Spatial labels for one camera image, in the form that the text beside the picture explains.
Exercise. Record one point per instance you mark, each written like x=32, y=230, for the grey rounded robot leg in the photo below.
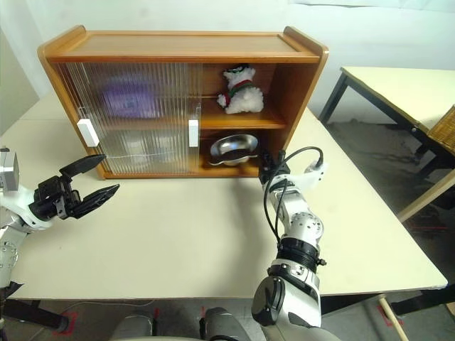
x=135, y=328
x=222, y=327

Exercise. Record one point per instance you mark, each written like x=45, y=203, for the purple tissue pack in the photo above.
x=124, y=99

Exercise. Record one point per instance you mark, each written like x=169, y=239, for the metal bowl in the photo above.
x=231, y=144

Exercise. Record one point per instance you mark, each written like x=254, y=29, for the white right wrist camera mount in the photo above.
x=316, y=174

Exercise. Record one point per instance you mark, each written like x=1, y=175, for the wooden stick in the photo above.
x=392, y=318

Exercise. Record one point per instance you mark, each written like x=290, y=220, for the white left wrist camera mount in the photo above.
x=14, y=202

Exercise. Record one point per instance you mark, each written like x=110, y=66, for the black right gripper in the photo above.
x=275, y=170

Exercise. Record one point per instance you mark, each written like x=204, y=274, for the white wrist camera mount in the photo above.
x=14, y=202
x=316, y=174

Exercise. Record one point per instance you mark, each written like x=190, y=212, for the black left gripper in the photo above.
x=57, y=199

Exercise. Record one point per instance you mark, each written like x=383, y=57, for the black main table frame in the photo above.
x=35, y=312

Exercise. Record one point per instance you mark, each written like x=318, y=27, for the ribbed clear sliding door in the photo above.
x=67, y=92
x=170, y=106

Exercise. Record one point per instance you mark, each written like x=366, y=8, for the white plush toy dog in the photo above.
x=245, y=99

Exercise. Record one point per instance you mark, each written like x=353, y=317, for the wicker basket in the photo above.
x=444, y=131

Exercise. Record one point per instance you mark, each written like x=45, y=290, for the beige side table black legs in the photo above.
x=391, y=89

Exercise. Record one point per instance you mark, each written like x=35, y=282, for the wooden cabinet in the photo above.
x=177, y=44

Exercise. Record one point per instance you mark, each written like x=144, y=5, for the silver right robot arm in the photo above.
x=302, y=227

